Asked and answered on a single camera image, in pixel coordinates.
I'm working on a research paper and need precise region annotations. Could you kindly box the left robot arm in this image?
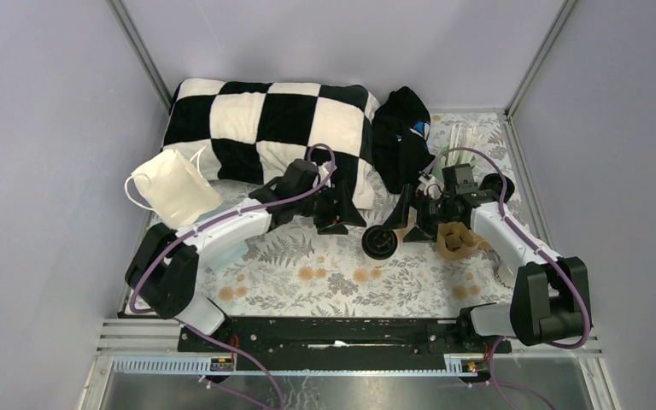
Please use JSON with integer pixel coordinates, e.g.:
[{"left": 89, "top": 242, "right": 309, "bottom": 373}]
[{"left": 125, "top": 159, "right": 366, "bottom": 351}]

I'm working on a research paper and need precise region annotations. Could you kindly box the black cloth bundle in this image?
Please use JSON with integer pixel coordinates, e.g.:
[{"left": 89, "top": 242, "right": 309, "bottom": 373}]
[{"left": 372, "top": 86, "right": 435, "bottom": 194}]

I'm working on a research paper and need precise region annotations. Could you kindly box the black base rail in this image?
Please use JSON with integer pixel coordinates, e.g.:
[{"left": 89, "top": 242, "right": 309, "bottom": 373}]
[{"left": 178, "top": 315, "right": 513, "bottom": 373}]

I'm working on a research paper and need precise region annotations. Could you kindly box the brown cardboard cup carrier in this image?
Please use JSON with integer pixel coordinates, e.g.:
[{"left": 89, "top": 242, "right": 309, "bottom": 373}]
[{"left": 436, "top": 222, "right": 493, "bottom": 261}]

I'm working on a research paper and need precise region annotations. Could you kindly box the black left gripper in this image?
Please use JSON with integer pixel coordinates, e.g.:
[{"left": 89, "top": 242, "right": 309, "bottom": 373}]
[{"left": 295, "top": 180, "right": 366, "bottom": 235}]

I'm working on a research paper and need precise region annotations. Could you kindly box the green straw holder cup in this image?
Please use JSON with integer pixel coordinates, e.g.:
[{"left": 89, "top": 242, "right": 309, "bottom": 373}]
[{"left": 430, "top": 145, "right": 477, "bottom": 170}]

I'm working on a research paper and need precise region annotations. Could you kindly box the stack of paper cups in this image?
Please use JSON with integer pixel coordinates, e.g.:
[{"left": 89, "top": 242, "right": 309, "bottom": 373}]
[{"left": 495, "top": 261, "right": 516, "bottom": 289}]

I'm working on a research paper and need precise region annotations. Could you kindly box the floral table mat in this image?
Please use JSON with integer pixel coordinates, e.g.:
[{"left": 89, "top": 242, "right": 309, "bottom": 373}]
[{"left": 196, "top": 113, "right": 539, "bottom": 318}]

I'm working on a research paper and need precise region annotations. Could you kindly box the light blue napkin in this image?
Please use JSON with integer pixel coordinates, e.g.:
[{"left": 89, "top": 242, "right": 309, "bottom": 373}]
[{"left": 206, "top": 242, "right": 249, "bottom": 274}]

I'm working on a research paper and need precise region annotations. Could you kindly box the white paper coffee cup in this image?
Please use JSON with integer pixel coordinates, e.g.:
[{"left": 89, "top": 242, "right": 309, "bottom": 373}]
[{"left": 365, "top": 256, "right": 390, "bottom": 269}]

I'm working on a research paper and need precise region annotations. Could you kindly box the stack of black lids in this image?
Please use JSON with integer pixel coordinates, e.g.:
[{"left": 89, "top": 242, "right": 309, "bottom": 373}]
[{"left": 480, "top": 173, "right": 515, "bottom": 203}]

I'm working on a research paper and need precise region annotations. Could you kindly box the white paper bag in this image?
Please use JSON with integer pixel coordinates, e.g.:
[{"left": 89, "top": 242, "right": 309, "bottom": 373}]
[{"left": 124, "top": 148, "right": 223, "bottom": 229}]

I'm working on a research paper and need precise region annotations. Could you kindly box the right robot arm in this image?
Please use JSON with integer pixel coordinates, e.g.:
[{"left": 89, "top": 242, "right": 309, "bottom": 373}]
[{"left": 382, "top": 164, "right": 592, "bottom": 352}]

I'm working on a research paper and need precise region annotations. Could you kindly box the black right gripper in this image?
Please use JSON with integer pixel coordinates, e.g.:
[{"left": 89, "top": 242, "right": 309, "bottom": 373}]
[{"left": 380, "top": 184, "right": 455, "bottom": 244}]

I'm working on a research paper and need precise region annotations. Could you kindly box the black white checkered pillow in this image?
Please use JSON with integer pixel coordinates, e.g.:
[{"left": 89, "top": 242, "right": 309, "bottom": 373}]
[{"left": 162, "top": 78, "right": 379, "bottom": 209}]

